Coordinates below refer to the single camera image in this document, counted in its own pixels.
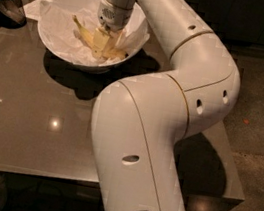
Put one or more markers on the white crumpled paper liner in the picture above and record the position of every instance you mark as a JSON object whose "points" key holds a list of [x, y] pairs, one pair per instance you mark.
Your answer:
{"points": [[58, 26]]}

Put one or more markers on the black mesh basket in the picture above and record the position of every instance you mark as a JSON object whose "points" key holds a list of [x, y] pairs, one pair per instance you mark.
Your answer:
{"points": [[12, 14]]}

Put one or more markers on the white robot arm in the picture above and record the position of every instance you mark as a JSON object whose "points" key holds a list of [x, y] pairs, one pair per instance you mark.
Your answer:
{"points": [[137, 120]]}

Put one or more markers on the white paper sheet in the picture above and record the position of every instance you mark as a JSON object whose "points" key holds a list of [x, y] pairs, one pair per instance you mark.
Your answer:
{"points": [[31, 9]]}

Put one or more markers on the yellow banana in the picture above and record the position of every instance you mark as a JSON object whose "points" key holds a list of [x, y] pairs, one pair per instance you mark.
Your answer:
{"points": [[87, 36]]}

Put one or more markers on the white bowl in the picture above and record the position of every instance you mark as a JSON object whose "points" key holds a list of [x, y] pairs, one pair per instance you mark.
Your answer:
{"points": [[50, 29]]}

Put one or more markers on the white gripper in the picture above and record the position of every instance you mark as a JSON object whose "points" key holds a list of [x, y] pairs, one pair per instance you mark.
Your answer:
{"points": [[114, 15]]}

